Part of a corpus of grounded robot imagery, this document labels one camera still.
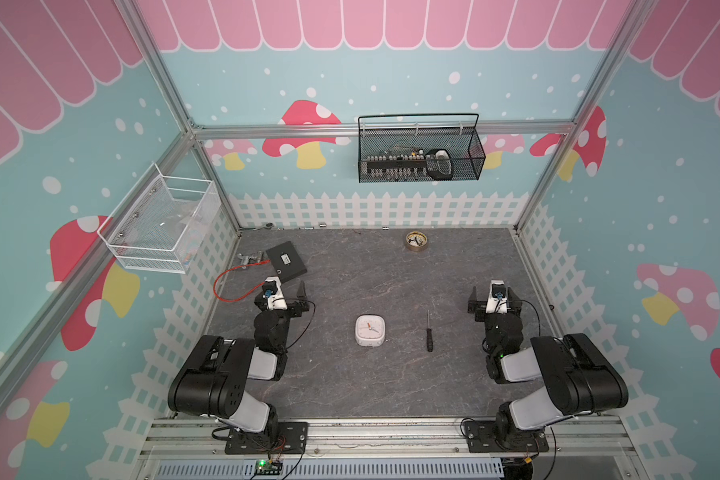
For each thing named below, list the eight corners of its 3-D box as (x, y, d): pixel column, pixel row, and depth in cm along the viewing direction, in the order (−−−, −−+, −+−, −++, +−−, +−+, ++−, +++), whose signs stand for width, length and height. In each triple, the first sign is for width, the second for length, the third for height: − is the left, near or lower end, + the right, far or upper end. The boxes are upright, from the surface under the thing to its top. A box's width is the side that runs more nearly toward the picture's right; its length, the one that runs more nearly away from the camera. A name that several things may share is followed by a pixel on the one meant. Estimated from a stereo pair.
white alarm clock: (354, 348, 91) (353, 342, 88) (355, 320, 97) (354, 314, 94) (385, 348, 91) (386, 342, 88) (384, 320, 97) (385, 314, 94)
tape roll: (406, 251, 116) (407, 247, 115) (404, 235, 122) (405, 231, 120) (428, 251, 116) (429, 247, 115) (425, 235, 122) (426, 231, 120)
